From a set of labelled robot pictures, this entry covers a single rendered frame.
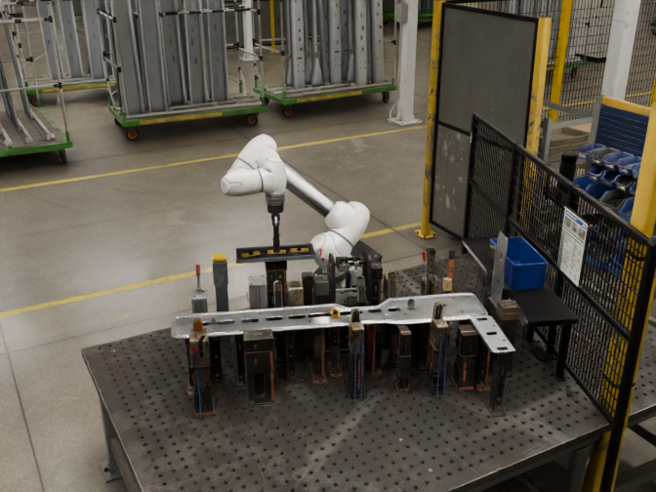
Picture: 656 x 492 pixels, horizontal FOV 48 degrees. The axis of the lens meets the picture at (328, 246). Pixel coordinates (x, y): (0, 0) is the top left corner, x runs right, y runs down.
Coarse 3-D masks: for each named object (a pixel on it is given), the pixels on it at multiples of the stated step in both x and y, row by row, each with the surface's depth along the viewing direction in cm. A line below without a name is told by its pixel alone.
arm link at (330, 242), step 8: (328, 232) 384; (312, 240) 382; (320, 240) 377; (328, 240) 377; (336, 240) 379; (344, 240) 380; (320, 248) 376; (328, 248) 376; (336, 248) 378; (344, 248) 381; (328, 256) 377; (336, 256) 379; (320, 264) 381; (328, 264) 379; (328, 272) 386; (336, 272) 384; (344, 272) 386
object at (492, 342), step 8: (472, 320) 318; (488, 320) 318; (480, 328) 312; (488, 328) 312; (496, 328) 312; (480, 336) 307; (488, 336) 306; (496, 336) 306; (504, 336) 306; (488, 344) 300; (496, 344) 300; (504, 344) 300; (496, 352) 295
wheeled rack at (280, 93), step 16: (352, 32) 1138; (256, 64) 1076; (256, 80) 1084; (272, 96) 1040; (288, 96) 1026; (304, 96) 1036; (320, 96) 1040; (336, 96) 1053; (384, 96) 1107; (288, 112) 1033
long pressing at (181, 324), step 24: (216, 312) 323; (240, 312) 324; (264, 312) 324; (288, 312) 324; (312, 312) 324; (384, 312) 324; (408, 312) 324; (456, 312) 324; (480, 312) 324; (216, 336) 308
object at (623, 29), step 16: (624, 0) 656; (624, 16) 659; (624, 32) 663; (608, 48) 681; (624, 48) 670; (608, 64) 684; (624, 64) 678; (608, 80) 688; (624, 80) 685; (608, 96) 691; (624, 96) 693
